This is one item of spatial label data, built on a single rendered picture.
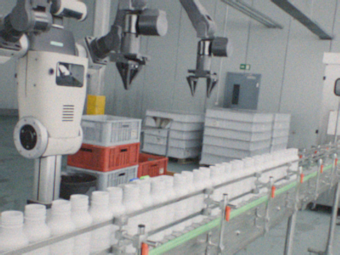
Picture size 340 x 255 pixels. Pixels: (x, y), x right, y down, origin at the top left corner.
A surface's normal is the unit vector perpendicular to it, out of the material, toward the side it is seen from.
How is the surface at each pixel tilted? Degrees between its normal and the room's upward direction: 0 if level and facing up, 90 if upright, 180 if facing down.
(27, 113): 101
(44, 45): 90
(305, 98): 90
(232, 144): 90
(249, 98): 90
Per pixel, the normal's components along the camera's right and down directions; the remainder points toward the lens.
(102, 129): -0.36, 0.08
